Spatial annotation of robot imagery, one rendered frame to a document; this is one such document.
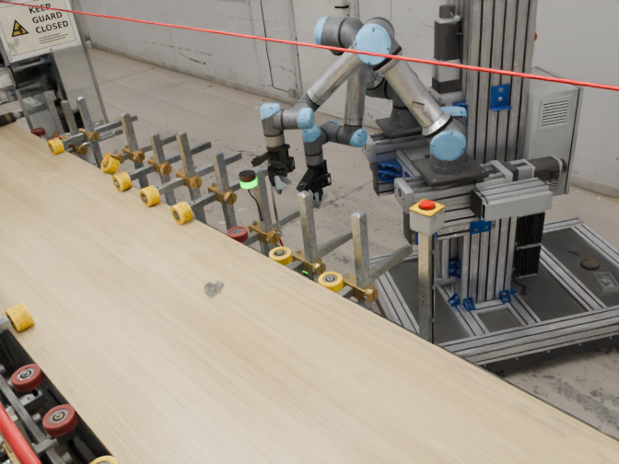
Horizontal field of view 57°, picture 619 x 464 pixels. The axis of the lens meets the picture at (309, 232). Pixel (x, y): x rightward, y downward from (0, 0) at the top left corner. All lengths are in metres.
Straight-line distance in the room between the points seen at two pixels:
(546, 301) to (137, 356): 1.94
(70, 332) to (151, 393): 0.43
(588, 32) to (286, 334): 3.02
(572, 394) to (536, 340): 0.28
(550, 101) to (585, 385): 1.26
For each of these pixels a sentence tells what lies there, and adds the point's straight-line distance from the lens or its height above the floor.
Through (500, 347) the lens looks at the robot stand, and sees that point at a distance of 2.66.
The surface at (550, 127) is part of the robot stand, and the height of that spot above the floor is 1.09.
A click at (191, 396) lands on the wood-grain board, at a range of 1.59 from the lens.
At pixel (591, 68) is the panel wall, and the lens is 4.17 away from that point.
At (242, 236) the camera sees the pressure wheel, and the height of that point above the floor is 0.90.
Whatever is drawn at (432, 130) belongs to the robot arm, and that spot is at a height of 1.26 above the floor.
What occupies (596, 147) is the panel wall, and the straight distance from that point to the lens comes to 4.31.
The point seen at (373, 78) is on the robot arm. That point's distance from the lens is 2.60.
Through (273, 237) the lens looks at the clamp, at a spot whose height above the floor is 0.86.
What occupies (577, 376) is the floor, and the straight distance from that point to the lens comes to 2.92.
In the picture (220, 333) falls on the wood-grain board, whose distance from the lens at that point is 1.75.
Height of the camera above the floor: 2.01
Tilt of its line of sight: 31 degrees down
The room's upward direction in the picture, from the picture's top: 7 degrees counter-clockwise
